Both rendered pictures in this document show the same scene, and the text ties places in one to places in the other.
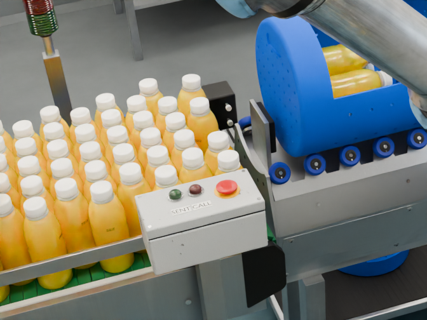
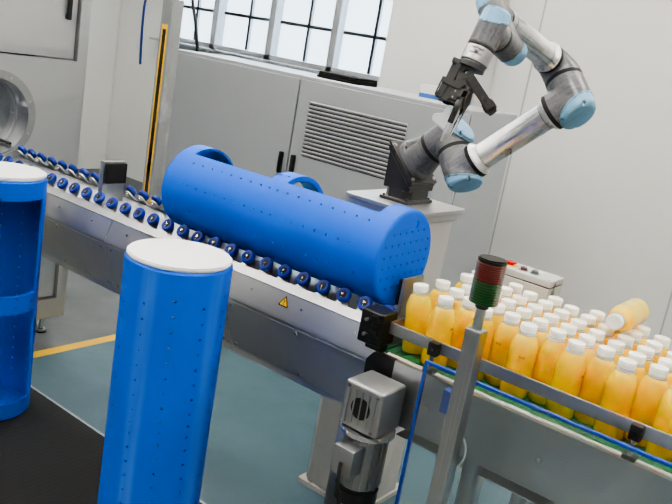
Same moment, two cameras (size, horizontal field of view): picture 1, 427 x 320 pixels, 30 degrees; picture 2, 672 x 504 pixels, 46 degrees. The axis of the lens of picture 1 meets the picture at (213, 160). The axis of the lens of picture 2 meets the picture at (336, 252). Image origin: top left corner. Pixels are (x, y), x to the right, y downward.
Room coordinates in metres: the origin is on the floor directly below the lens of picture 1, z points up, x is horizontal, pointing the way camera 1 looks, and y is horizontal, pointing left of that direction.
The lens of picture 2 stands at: (3.00, 1.31, 1.63)
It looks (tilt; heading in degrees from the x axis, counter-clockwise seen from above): 14 degrees down; 227
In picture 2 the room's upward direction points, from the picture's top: 10 degrees clockwise
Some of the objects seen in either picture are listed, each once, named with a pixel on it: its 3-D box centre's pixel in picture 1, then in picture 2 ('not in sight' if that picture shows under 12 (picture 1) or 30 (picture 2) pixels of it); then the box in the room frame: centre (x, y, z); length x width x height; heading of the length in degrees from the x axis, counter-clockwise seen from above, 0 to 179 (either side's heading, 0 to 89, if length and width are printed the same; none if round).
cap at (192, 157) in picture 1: (192, 157); not in sight; (1.21, 0.04, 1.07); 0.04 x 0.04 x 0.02
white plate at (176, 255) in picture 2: not in sight; (180, 254); (1.92, -0.45, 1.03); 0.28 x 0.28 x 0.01
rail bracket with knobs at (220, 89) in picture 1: (218, 110); (378, 327); (1.56, -0.03, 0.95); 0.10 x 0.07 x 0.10; 12
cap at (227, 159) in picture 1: (228, 159); not in sight; (1.19, -0.03, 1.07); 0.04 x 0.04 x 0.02
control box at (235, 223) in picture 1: (201, 220); (522, 285); (1.05, 0.03, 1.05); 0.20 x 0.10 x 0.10; 102
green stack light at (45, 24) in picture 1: (42, 20); (485, 291); (1.65, 0.34, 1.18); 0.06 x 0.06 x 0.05
